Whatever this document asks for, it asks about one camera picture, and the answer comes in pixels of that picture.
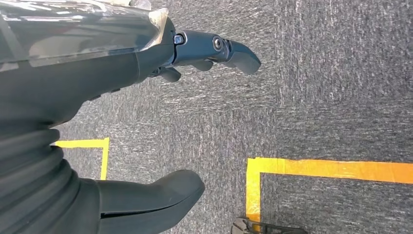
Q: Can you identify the yellow floor tape outline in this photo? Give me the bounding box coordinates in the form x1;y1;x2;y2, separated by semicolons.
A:
245;157;413;224
53;137;111;181

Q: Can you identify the ribbed grey left arm sleeve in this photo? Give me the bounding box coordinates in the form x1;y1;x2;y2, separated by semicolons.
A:
0;124;101;234

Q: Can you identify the black robot foot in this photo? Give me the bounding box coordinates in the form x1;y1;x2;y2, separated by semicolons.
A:
230;217;309;234

